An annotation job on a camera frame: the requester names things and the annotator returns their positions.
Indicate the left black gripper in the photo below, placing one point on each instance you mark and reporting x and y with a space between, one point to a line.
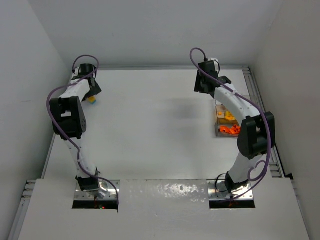
93 89

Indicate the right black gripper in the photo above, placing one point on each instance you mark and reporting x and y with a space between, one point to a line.
200 83

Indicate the yellow duplo brick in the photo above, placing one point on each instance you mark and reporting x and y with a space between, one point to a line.
229 116

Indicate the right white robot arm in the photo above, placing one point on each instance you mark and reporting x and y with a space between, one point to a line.
256 136

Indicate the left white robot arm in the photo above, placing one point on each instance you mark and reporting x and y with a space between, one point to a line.
71 122

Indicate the pile of small orange legos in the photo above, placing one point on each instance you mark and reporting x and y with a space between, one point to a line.
232 130

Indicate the yellow-teal duplo brick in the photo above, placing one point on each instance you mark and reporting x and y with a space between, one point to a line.
92 100

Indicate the clear plastic container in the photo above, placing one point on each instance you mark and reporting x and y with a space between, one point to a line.
241 109

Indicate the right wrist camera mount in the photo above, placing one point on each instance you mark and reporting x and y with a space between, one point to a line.
215 60

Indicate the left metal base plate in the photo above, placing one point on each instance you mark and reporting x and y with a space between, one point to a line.
105 192

